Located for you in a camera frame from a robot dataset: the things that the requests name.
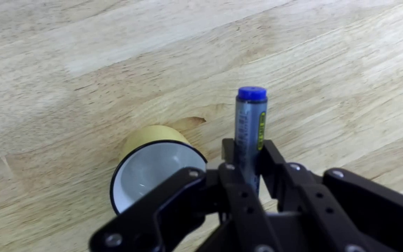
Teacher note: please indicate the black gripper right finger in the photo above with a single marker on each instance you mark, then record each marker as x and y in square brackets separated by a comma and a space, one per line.
[342, 210]

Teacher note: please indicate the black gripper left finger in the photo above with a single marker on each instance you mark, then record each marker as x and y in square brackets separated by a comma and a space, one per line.
[196, 205]

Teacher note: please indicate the blue capped pen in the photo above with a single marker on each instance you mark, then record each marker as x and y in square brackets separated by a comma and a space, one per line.
[251, 126]

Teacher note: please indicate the yellow enamel cup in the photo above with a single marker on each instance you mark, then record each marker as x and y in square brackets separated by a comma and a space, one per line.
[155, 163]

